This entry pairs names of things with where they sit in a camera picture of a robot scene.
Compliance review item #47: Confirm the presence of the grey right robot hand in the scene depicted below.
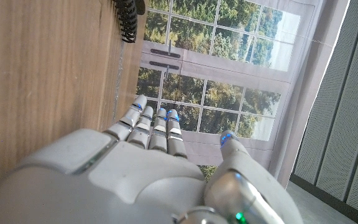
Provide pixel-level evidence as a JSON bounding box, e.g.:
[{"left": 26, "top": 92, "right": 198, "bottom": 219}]
[{"left": 0, "top": 94, "right": 305, "bottom": 224}]

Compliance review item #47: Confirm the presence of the printed window backdrop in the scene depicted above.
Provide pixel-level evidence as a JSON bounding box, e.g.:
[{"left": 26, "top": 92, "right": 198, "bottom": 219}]
[{"left": 135, "top": 0, "right": 351, "bottom": 188}]

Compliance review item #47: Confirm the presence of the grey perforated wall panel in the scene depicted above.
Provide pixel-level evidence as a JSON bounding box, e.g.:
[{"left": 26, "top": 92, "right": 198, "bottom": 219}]
[{"left": 290, "top": 0, "right": 358, "bottom": 222}]

